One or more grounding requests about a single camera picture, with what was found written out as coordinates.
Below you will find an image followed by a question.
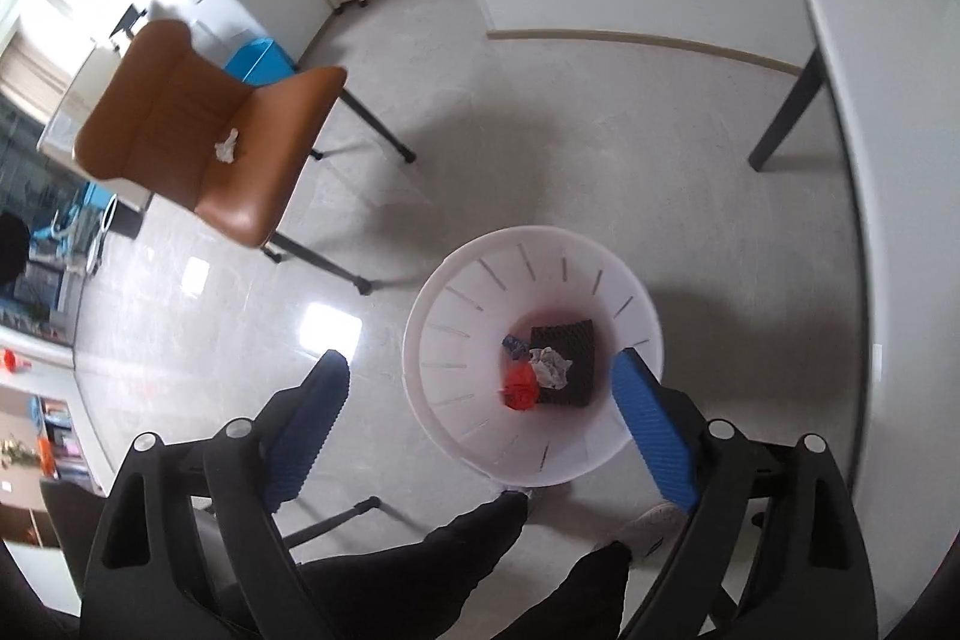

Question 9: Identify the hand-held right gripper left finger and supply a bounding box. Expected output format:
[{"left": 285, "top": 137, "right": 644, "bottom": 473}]
[{"left": 81, "top": 349, "right": 353, "bottom": 640}]

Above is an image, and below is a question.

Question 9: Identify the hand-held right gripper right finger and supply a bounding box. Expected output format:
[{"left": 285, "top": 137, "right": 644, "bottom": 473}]
[{"left": 609, "top": 346, "right": 878, "bottom": 640}]

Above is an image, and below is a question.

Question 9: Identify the white plastic trash bin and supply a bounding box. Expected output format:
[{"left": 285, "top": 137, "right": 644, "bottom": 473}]
[{"left": 403, "top": 225, "right": 665, "bottom": 489}]

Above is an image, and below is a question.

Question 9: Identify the person's white right shoe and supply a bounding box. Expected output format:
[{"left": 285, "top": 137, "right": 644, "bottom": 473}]
[{"left": 592, "top": 501, "right": 687, "bottom": 567}]

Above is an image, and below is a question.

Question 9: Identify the white crumpled paper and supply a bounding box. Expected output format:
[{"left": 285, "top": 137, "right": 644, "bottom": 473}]
[{"left": 529, "top": 346, "right": 572, "bottom": 390}]

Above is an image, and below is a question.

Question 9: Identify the red crumpled wrapper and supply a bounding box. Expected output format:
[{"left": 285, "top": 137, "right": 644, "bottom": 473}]
[{"left": 502, "top": 364, "right": 539, "bottom": 412}]

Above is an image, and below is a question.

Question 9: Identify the person's right leg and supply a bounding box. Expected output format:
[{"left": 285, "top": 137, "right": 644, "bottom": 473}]
[{"left": 517, "top": 541, "right": 632, "bottom": 640}]

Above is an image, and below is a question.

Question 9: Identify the brown leather chair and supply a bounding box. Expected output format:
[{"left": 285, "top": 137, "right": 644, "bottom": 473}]
[{"left": 73, "top": 19, "right": 417, "bottom": 296}]

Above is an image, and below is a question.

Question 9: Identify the blue storage box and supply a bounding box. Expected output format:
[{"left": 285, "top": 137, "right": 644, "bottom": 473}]
[{"left": 223, "top": 37, "right": 297, "bottom": 85}]

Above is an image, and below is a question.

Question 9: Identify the white table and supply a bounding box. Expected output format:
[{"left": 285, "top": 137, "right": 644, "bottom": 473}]
[{"left": 748, "top": 0, "right": 960, "bottom": 611}]

